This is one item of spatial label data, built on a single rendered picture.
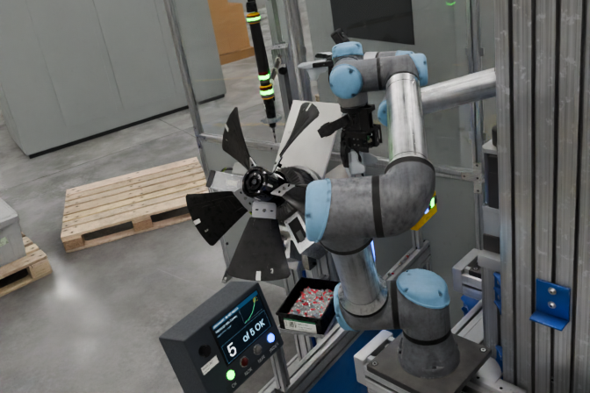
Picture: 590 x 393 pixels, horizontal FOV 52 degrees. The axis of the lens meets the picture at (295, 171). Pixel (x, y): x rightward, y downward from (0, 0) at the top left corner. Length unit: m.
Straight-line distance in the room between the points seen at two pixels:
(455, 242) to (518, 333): 1.28
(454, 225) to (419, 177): 1.66
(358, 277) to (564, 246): 0.43
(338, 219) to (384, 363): 0.59
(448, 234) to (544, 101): 1.61
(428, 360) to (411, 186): 0.55
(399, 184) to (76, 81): 6.51
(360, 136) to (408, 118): 0.31
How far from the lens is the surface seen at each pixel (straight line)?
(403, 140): 1.19
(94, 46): 7.43
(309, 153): 2.45
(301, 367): 1.90
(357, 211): 1.07
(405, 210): 1.08
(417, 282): 1.45
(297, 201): 2.09
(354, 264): 1.23
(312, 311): 2.10
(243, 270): 2.18
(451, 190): 2.68
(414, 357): 1.52
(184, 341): 1.43
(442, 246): 2.85
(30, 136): 7.43
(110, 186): 5.56
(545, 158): 1.30
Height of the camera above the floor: 2.09
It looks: 23 degrees down
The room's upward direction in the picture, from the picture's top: 10 degrees counter-clockwise
